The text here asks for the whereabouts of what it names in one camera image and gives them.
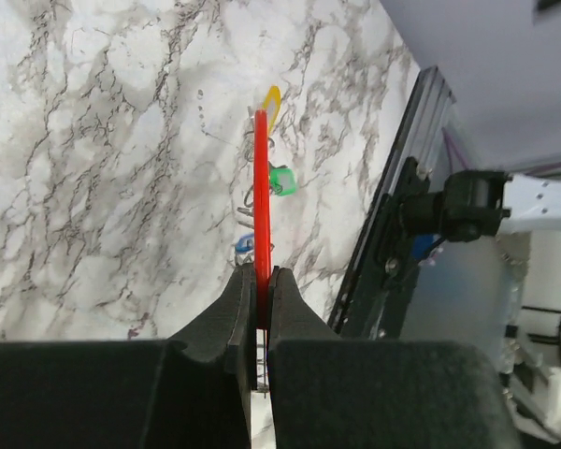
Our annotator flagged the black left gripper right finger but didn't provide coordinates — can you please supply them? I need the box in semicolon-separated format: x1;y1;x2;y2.
267;268;522;448

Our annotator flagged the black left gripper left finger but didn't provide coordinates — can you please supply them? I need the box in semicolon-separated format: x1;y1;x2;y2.
0;265;255;448

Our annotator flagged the blue key tag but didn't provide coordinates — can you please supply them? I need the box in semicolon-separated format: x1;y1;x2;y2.
235;233;254;254

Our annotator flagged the green key tag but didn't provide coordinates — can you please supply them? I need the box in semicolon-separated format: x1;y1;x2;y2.
269;167;297;196

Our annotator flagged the grey key organizer red handle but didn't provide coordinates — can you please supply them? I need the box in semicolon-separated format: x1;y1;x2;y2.
236;108;277;394

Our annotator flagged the yellow key tag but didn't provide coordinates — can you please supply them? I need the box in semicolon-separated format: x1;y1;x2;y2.
263;85;281;136

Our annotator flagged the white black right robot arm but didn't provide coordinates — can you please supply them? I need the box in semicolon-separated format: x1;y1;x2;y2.
400;170;561;242

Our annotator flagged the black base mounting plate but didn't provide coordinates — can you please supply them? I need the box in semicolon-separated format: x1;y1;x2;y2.
327;66;454;340

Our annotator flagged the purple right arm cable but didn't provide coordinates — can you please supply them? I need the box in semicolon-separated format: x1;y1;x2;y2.
441;125;561;177

